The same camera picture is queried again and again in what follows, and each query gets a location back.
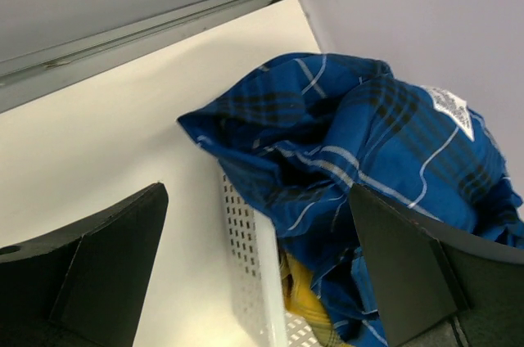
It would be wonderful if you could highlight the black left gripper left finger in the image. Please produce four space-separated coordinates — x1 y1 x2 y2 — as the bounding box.
1 183 169 346

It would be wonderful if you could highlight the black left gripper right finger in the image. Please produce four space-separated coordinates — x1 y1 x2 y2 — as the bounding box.
349 185 523 346

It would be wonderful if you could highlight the white plastic basket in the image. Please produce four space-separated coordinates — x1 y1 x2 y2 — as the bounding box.
219 170 319 347

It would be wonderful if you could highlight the blue plaid shirt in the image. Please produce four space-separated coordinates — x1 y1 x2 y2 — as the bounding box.
178 53 523 346

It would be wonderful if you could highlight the yellow plaid shirt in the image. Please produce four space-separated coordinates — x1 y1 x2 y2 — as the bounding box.
278 250 348 346

